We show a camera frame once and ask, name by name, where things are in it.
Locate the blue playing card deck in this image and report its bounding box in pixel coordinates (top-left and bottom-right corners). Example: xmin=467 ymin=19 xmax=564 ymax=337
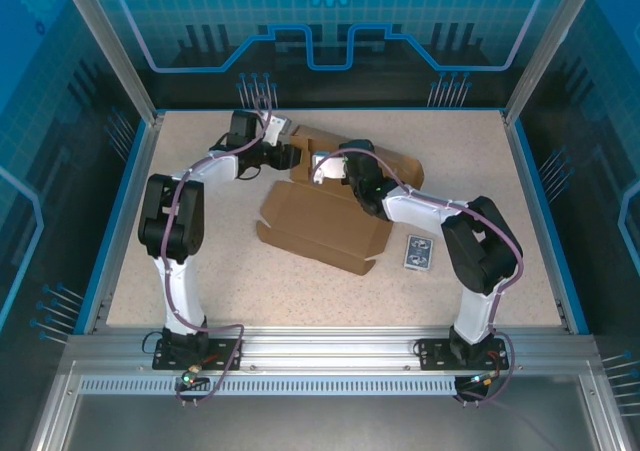
xmin=401 ymin=234 xmax=434 ymax=272

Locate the grey metal tray frame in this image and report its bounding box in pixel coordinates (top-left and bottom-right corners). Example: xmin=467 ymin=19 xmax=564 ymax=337
xmin=27 ymin=360 xmax=629 ymax=451

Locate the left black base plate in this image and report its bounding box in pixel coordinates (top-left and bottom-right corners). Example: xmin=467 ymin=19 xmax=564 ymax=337
xmin=152 ymin=337 xmax=245 ymax=372

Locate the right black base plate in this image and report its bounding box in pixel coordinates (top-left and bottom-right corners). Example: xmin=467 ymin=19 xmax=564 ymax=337
xmin=416 ymin=337 xmax=510 ymax=372

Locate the aluminium frame post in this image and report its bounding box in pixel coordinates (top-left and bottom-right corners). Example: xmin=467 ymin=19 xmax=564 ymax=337
xmin=53 ymin=0 xmax=167 ymax=126
xmin=501 ymin=0 xmax=594 ymax=126

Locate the long aluminium mounting rail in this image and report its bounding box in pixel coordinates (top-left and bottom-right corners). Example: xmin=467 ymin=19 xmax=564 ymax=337
xmin=64 ymin=326 xmax=599 ymax=373

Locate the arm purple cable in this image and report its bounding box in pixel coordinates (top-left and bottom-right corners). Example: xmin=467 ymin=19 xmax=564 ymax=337
xmin=158 ymin=94 xmax=275 ymax=408
xmin=313 ymin=148 xmax=525 ymax=408

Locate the brown cardboard paper box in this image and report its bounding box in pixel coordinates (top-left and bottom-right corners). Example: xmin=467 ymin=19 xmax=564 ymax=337
xmin=255 ymin=124 xmax=426 ymax=277

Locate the right connector with green light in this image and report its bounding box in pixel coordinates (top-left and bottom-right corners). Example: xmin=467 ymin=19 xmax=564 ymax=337
xmin=469 ymin=370 xmax=503 ymax=390

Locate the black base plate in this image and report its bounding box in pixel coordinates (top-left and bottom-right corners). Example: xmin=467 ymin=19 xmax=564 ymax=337
xmin=152 ymin=337 xmax=245 ymax=372
xmin=416 ymin=337 xmax=510 ymax=372

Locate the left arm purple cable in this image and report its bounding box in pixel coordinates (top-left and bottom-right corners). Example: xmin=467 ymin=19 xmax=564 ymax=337
xmin=158 ymin=94 xmax=275 ymax=408

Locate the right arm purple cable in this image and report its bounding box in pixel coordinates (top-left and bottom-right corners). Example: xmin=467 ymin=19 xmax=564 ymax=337
xmin=313 ymin=148 xmax=525 ymax=408

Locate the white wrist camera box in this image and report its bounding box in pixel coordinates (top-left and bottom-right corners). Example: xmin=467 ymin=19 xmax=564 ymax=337
xmin=260 ymin=114 xmax=292 ymax=146
xmin=312 ymin=149 xmax=350 ymax=185

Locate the blue table border frame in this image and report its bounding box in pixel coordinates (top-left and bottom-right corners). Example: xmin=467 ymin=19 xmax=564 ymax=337
xmin=74 ymin=106 xmax=592 ymax=336

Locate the left aluminium frame post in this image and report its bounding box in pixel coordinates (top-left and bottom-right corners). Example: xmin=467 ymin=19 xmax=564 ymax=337
xmin=53 ymin=0 xmax=167 ymax=126

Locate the slotted grey cable duct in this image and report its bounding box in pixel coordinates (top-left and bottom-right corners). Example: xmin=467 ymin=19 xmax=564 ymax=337
xmin=78 ymin=376 xmax=459 ymax=396

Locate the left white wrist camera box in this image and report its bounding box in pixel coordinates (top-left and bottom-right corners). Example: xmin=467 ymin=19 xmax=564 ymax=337
xmin=260 ymin=114 xmax=292 ymax=146

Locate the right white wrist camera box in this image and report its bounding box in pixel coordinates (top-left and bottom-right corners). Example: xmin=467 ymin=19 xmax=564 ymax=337
xmin=312 ymin=149 xmax=350 ymax=185

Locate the right aluminium frame post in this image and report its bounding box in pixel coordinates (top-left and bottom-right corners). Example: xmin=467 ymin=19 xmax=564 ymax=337
xmin=501 ymin=0 xmax=594 ymax=126

